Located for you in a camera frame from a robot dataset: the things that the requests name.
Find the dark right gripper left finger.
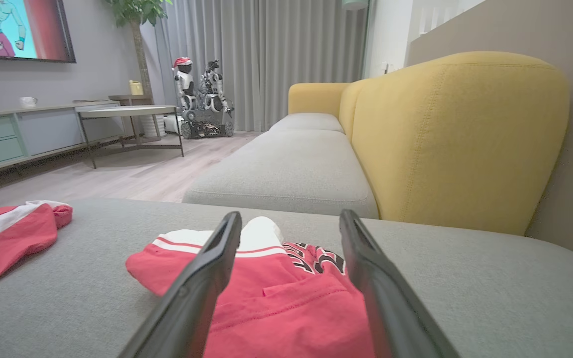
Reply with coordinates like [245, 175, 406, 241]
[117, 211, 243, 358]

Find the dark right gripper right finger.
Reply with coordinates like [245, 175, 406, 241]
[339, 209, 461, 358]

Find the red garment striped white trim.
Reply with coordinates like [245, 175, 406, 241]
[126, 216, 379, 358]

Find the red garment wide white band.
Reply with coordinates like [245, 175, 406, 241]
[0, 200, 73, 295]

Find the yellow grey sofa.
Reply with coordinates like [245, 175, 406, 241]
[0, 198, 573, 358]

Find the long grey sofa seat cushion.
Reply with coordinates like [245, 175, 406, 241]
[183, 129, 380, 219]

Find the white plant pot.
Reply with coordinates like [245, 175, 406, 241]
[140, 115, 167, 138]

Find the white grey wheeled robot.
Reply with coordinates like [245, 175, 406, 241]
[172, 60, 235, 140]

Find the yellow sofa backrest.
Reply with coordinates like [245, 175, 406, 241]
[339, 51, 571, 236]

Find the oval grey coffee table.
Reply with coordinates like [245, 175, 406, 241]
[77, 105, 185, 170]

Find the short grey sofa seat cushion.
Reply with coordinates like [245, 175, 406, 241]
[269, 113, 345, 134]

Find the brown side table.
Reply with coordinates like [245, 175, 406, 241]
[108, 94, 154, 106]

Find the long grey tv cabinet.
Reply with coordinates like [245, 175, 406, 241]
[0, 101, 124, 179]

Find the yellow sofa armrest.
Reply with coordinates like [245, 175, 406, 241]
[288, 83, 352, 118]

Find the grey pleated curtain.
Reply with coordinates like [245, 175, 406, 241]
[140, 0, 369, 132]

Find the green indoor tree plant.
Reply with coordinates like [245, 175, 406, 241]
[103, 0, 174, 116]

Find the wall television with cartoon picture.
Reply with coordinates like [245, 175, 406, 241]
[0, 0, 77, 64]

